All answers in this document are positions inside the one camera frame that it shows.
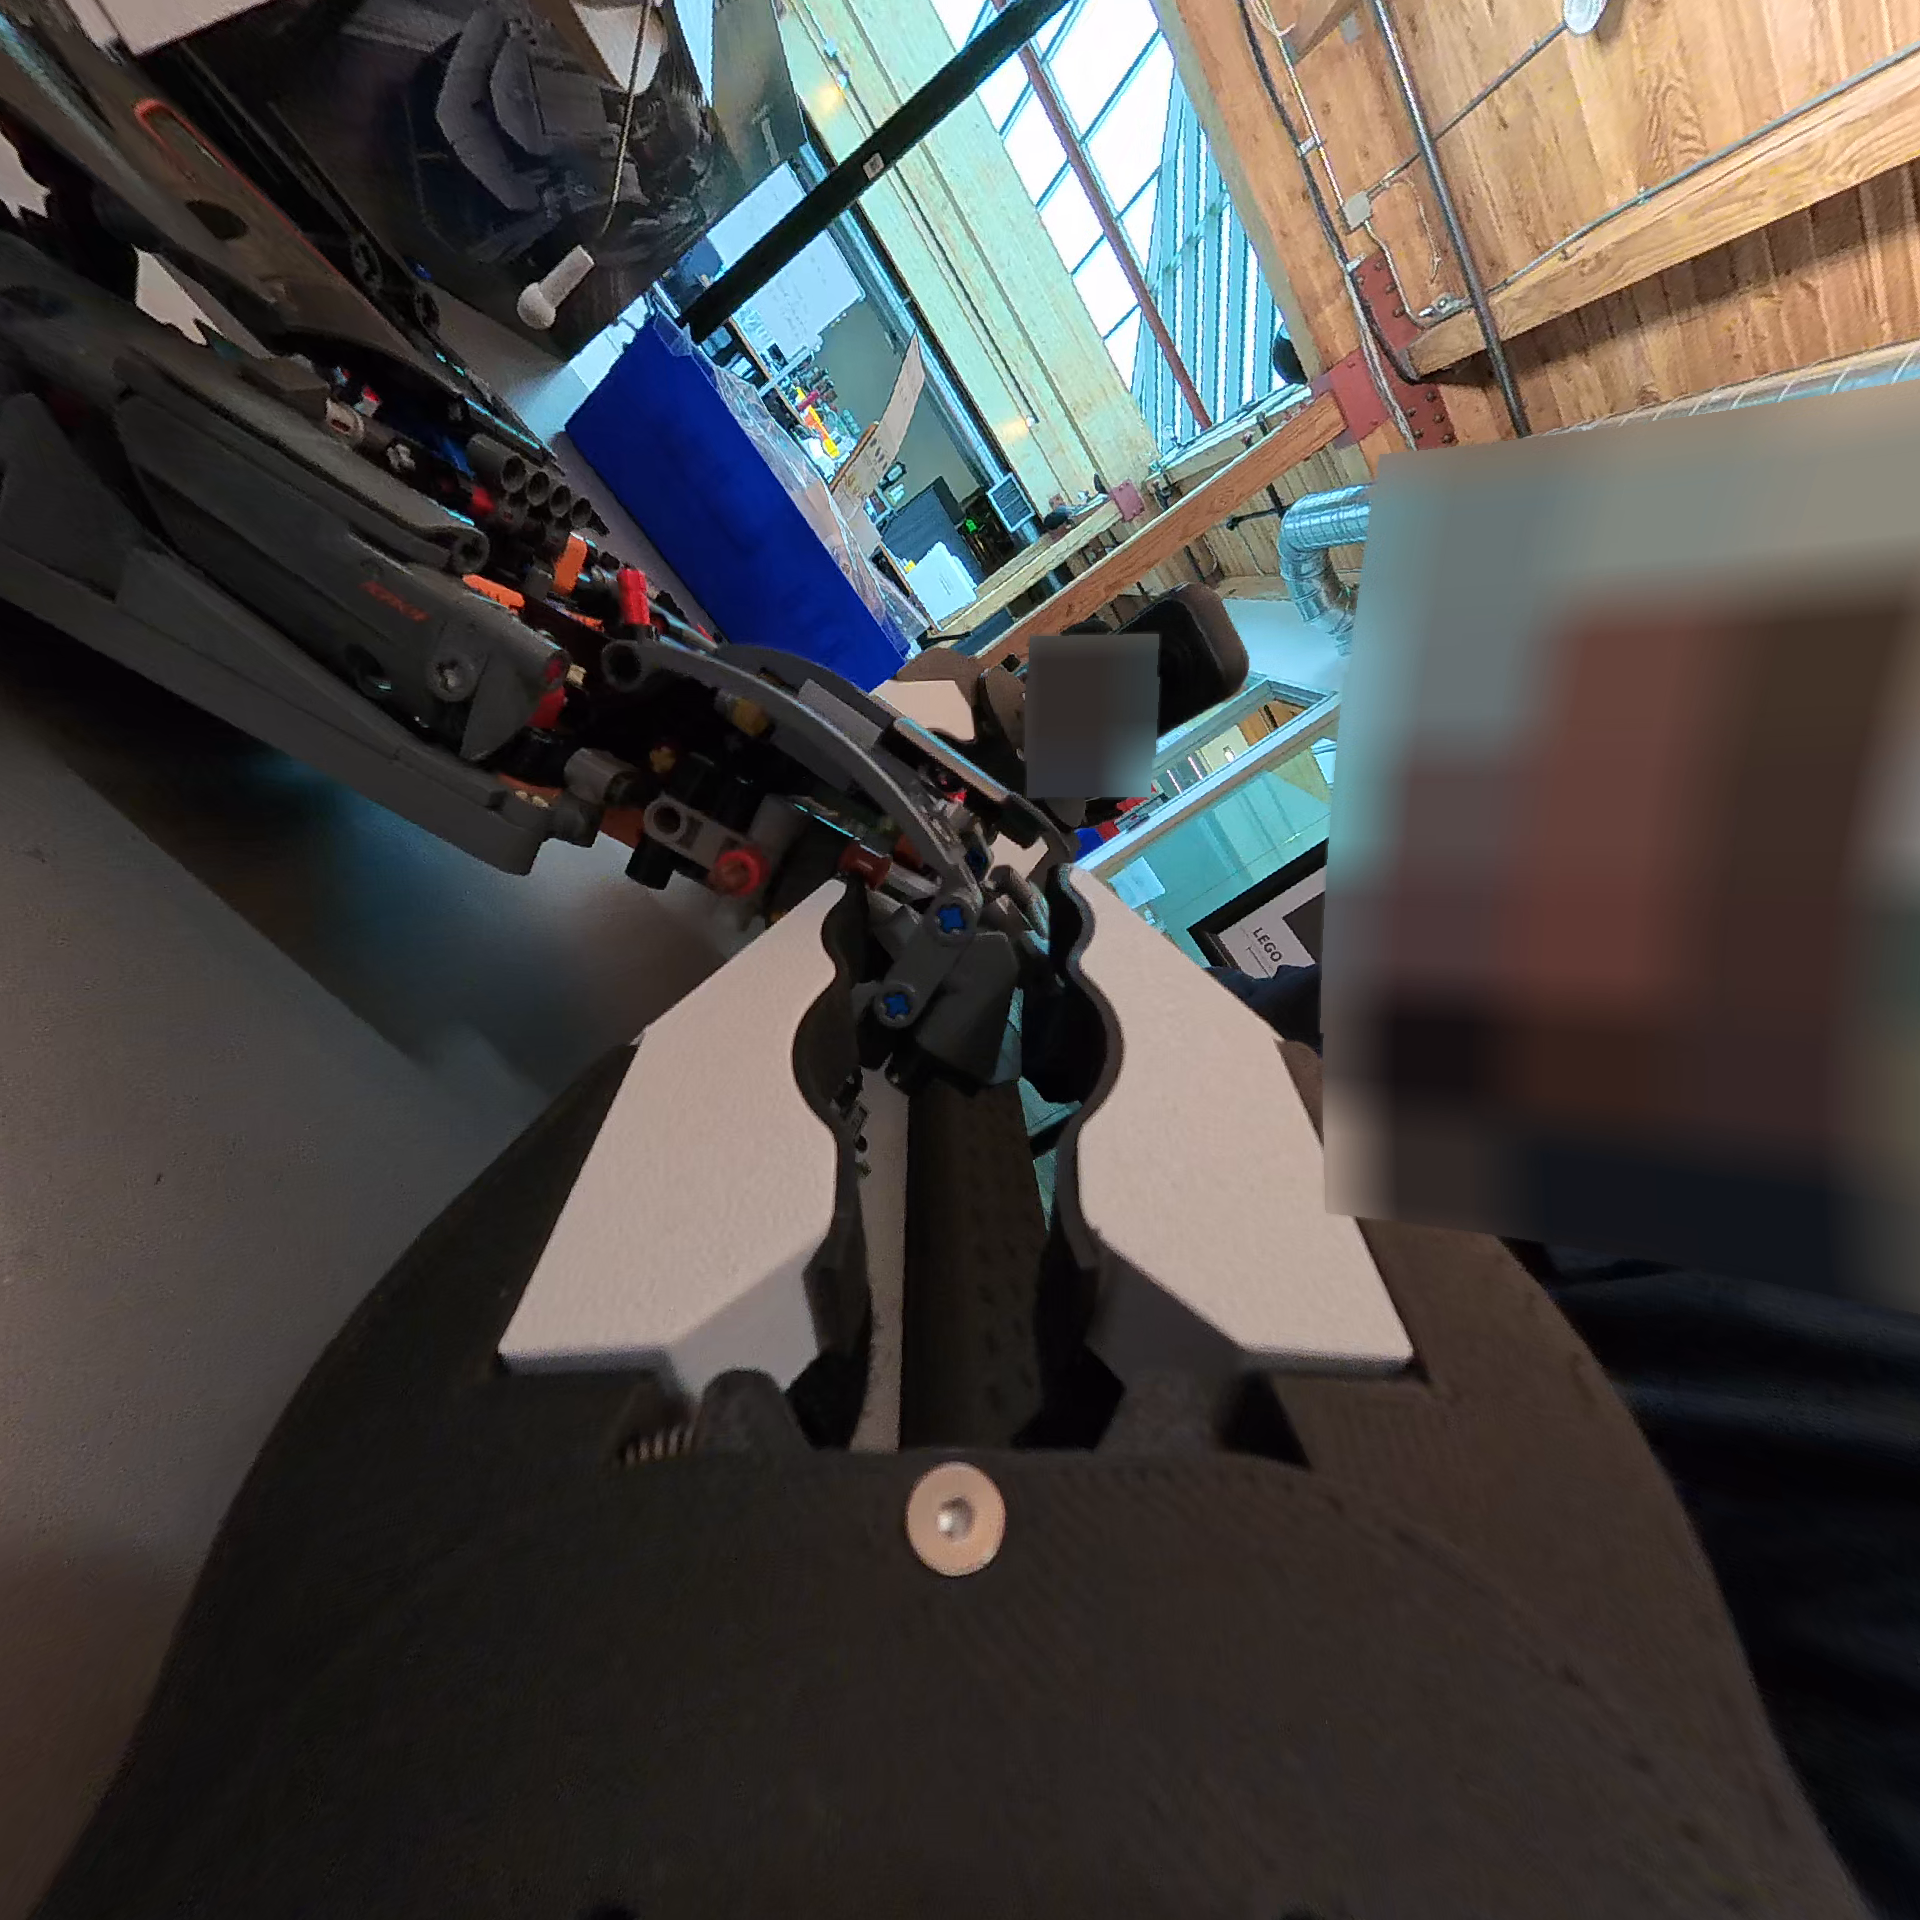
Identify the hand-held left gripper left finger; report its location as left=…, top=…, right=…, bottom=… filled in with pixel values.
left=499, top=878, right=876, bottom=1449

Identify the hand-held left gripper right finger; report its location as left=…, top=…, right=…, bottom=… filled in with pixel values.
left=1049, top=867, right=1415, bottom=1449

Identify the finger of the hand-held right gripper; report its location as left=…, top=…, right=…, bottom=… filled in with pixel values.
left=874, top=680, right=985, bottom=753

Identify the grey lego car model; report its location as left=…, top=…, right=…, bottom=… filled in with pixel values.
left=0, top=90, right=1075, bottom=1098

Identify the lego set cardboard box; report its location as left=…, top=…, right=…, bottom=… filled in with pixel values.
left=150, top=0, right=812, bottom=362

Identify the white paper sign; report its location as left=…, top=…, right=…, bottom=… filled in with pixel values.
left=1190, top=885, right=1327, bottom=977

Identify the blue plastic box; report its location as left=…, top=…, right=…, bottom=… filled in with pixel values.
left=562, top=310, right=917, bottom=694

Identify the black office chair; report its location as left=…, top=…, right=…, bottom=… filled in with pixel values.
left=1117, top=582, right=1254, bottom=706

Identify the thin white tipped rod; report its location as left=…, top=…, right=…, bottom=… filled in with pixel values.
left=515, top=0, right=665, bottom=332

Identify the silver ventilation duct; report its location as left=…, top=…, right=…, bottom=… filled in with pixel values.
left=1277, top=483, right=1374, bottom=648

